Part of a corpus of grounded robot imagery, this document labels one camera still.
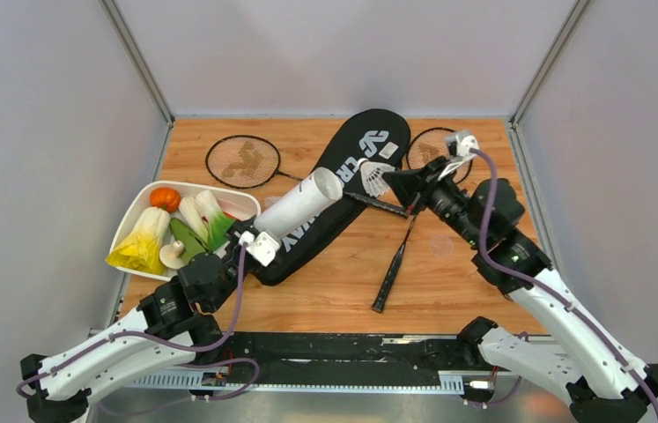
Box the white shuttlecock tube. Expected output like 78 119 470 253
254 167 343 238

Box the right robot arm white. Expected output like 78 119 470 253
381 157 658 422

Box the shuttlecock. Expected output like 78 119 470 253
264 197 281 209
358 158 396 197

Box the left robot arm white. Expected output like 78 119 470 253
16 217 260 422

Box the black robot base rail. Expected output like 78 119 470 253
195 332 492 388

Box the white mushroom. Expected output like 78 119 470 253
159 241 186 270

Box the shuttlecock beside tray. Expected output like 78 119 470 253
264 197 281 209

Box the badminton racket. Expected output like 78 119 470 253
204 135 301 189
371 127 472 314

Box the white bok choy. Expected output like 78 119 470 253
179 196 209 247

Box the black racket bag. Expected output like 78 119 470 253
255 108 410 286

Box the green bok choy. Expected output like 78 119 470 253
195 189 234 251

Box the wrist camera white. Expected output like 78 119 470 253
438 130 479 181
239 232 281 267

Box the white plastic tray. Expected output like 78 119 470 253
109 181 262 252

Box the small orange pumpkin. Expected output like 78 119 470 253
149 187 181 213

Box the yellow napa cabbage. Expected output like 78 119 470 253
106 206 171 275

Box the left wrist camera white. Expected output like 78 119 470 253
239 232 281 267

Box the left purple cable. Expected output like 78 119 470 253
16 241 261 410

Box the left badminton racket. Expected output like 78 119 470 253
204 135 301 189

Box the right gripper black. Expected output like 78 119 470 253
380 157 484 249

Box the right badminton racket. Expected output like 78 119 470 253
371 127 472 314

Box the clear plastic tube lid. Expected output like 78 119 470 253
428 234 455 258

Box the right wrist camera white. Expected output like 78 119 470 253
438 130 479 181

